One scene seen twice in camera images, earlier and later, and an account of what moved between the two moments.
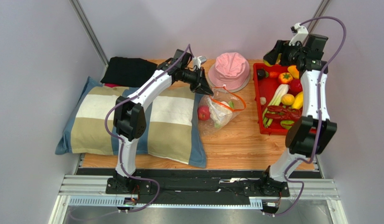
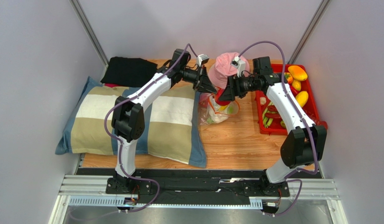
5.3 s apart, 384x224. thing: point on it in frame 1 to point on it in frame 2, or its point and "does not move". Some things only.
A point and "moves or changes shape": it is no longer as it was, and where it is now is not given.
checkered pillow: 173,130 does not move
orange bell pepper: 285,77 does not move
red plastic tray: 278,97 does not move
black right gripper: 275,50 to 233,87
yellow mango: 297,103 does not move
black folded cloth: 127,72 does not move
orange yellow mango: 294,72 does not move
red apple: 295,87 to 217,98
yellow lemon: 267,63 moves or changes shape
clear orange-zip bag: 216,111 moves or changes shape
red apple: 204,113 to 203,98
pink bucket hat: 230,73 does not move
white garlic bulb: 262,101 does not move
